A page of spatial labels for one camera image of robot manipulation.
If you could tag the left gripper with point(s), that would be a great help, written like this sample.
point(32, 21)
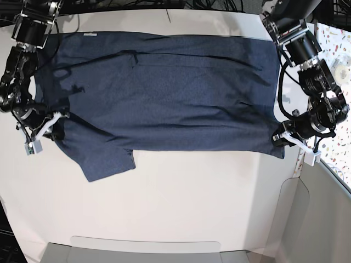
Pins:
point(287, 135)

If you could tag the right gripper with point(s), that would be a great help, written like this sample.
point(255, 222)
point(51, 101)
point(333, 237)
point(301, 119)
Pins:
point(36, 124)

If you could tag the blue t-shirt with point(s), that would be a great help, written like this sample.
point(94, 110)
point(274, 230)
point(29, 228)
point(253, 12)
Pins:
point(127, 91)

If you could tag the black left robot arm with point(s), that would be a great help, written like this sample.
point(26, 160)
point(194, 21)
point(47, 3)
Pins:
point(285, 21)

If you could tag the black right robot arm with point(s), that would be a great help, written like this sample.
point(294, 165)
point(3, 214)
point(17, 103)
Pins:
point(33, 22)

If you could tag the clear tape dispenser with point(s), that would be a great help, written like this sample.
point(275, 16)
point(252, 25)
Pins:
point(340, 69)

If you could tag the grey plastic bin right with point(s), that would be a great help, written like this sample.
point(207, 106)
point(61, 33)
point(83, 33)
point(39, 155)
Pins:
point(312, 219)

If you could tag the grey plastic tray front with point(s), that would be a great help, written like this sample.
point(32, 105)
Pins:
point(86, 249)

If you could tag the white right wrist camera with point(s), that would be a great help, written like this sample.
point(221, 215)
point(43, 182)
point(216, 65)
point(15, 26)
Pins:
point(33, 147)

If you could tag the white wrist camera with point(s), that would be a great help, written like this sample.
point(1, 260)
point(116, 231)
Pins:
point(33, 147)
point(310, 158)

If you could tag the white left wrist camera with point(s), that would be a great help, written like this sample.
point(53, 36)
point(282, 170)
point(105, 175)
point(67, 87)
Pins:
point(310, 158)

